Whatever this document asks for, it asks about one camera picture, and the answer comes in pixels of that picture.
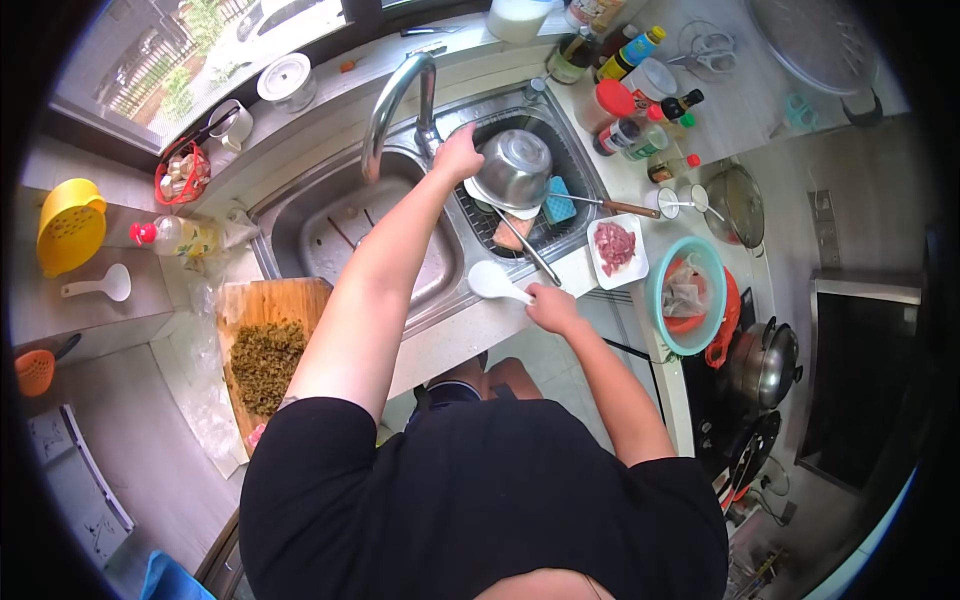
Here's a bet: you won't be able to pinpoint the dark glass bottle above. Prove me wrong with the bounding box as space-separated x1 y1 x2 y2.
545 27 594 86

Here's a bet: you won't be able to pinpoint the small red capped bottle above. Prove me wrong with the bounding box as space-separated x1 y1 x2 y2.
648 153 702 185

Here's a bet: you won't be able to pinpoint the window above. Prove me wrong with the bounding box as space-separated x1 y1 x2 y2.
48 0 350 156

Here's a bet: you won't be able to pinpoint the wooden handled metal spatula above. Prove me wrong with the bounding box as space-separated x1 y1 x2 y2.
547 191 663 221

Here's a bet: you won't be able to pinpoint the wall socket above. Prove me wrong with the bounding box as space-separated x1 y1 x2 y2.
807 189 843 270

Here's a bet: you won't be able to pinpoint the black capped bottle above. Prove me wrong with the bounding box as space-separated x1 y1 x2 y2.
647 88 705 123

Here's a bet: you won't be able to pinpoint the clear plastic wrap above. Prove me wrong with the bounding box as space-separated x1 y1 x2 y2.
174 277 249 462

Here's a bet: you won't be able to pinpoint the red capped dish soap bottle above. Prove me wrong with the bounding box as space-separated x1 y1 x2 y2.
129 215 223 260

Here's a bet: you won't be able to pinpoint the orange plastic bag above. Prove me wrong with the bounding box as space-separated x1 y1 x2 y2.
663 258 742 369

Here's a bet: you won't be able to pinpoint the raw meat slices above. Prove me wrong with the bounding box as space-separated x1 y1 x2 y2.
594 222 639 276

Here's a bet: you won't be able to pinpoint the stainless steel double sink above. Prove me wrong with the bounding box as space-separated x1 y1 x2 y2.
251 86 612 340

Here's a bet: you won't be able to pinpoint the red basket of garlic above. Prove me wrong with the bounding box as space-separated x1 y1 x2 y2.
154 139 212 207

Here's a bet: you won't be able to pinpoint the blue sponge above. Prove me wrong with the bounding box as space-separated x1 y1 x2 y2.
541 176 579 227

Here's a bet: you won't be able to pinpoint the clear plastic bag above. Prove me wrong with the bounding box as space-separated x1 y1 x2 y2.
661 255 711 320

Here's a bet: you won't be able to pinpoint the white rice paddle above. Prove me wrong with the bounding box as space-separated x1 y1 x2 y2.
467 260 535 306

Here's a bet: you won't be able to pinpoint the yellow colander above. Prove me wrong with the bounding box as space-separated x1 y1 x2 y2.
36 178 108 279

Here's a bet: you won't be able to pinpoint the scissors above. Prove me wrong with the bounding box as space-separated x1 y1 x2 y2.
666 30 738 76

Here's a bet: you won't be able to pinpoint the red lidded jar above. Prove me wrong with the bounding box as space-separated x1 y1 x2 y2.
573 78 636 135

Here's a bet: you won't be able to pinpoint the black steel framed appliance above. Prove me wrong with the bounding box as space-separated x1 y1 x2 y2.
795 270 924 493

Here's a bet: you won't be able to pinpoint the white mug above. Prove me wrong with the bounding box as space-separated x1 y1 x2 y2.
207 99 255 155

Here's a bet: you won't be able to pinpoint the metal sink drain basket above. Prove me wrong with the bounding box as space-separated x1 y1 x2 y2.
450 108 601 261

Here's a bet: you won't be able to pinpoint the wooden cutting board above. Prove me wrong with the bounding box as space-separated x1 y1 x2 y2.
216 277 334 460

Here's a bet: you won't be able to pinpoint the black gas stove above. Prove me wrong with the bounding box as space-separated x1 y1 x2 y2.
681 288 786 513

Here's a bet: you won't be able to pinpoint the white round plate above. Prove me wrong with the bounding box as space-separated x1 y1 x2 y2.
462 176 543 222

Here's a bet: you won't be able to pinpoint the small white spoon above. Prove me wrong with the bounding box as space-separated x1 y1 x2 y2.
660 198 726 223

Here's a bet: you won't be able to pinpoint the metal utensil handle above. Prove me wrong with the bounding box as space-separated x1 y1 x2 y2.
491 206 564 289

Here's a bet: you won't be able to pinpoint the yellow capped sauce bottle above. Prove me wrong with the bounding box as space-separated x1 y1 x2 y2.
594 26 667 84

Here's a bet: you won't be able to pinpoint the pink sponge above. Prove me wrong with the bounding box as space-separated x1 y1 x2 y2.
491 213 535 253

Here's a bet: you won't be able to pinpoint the large round grey lid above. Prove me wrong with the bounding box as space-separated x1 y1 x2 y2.
746 0 886 127

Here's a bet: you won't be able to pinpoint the red labelled bottle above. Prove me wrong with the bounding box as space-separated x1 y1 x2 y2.
592 116 648 158

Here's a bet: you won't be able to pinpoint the green capped bottle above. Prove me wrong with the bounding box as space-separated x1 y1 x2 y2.
621 112 696 163

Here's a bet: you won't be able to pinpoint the white rice spoon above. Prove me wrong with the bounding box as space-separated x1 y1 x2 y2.
60 263 132 303

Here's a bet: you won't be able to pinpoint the orange skimmer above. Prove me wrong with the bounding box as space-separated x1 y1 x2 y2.
13 333 82 399

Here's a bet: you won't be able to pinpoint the pile of chopped green vegetables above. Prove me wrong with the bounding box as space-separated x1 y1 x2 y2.
228 319 309 418

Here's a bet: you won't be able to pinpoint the stainless steel bowl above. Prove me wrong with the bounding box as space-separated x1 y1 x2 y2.
468 129 555 213

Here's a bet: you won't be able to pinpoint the blue cloth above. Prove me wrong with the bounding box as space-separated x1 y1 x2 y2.
138 550 217 600

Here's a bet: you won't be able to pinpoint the person's left hand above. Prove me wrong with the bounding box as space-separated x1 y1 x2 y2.
431 122 486 186

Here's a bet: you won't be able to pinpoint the white plastic jug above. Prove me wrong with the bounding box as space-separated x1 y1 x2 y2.
486 0 555 45

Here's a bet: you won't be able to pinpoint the person's legs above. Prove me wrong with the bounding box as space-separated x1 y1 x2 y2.
408 352 545 432

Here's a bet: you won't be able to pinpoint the person's right hand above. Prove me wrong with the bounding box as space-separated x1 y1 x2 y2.
523 282 583 337

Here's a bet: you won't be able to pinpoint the chrome sink faucet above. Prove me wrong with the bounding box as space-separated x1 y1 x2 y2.
360 52 445 186

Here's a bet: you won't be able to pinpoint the white square plate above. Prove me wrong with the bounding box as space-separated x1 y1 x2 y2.
586 213 651 291

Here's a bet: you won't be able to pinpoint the white lidded glass jar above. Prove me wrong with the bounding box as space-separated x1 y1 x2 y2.
256 52 318 114

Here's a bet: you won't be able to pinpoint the person's body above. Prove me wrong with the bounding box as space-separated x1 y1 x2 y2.
238 396 730 600

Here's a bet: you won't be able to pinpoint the glass pot lid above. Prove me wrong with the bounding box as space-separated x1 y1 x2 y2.
705 163 767 253

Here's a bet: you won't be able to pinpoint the steel pot with lid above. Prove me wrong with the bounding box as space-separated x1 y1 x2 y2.
723 318 804 411

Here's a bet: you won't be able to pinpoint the teal plastic basin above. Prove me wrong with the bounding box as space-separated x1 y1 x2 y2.
645 236 729 357

